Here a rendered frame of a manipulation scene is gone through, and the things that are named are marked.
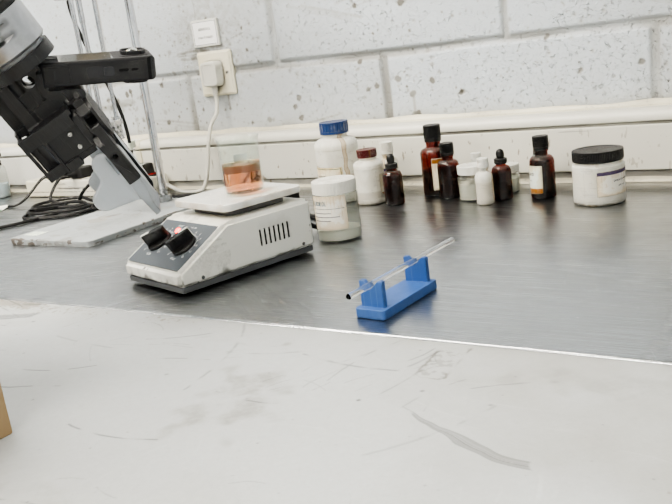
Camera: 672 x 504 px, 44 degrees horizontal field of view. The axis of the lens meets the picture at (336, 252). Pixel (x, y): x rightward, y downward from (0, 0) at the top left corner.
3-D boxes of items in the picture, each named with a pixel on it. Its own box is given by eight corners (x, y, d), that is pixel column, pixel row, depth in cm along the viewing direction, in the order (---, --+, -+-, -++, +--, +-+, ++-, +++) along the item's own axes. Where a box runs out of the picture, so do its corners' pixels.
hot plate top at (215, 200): (225, 213, 96) (224, 205, 95) (172, 207, 105) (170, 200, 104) (304, 191, 103) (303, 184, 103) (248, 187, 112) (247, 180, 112)
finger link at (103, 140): (127, 180, 90) (75, 114, 86) (140, 170, 90) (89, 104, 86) (128, 189, 85) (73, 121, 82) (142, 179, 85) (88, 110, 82)
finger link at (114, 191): (123, 236, 91) (69, 170, 88) (167, 205, 91) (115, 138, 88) (124, 244, 88) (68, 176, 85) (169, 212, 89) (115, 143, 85)
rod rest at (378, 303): (385, 321, 76) (380, 284, 76) (355, 318, 79) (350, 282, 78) (438, 288, 84) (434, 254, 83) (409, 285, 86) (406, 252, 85)
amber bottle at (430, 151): (418, 196, 131) (411, 127, 128) (433, 190, 134) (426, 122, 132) (442, 196, 128) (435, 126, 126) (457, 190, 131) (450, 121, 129)
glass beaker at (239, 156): (216, 199, 103) (205, 134, 101) (254, 190, 106) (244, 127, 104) (238, 203, 98) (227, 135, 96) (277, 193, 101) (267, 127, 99)
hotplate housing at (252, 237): (183, 298, 92) (170, 229, 90) (127, 283, 102) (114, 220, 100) (330, 247, 106) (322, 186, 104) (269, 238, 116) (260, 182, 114)
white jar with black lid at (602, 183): (563, 205, 112) (560, 152, 111) (592, 194, 116) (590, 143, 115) (608, 208, 107) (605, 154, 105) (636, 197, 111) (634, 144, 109)
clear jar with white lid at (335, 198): (329, 232, 115) (321, 175, 113) (369, 231, 112) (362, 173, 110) (311, 244, 109) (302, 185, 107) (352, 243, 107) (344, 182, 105)
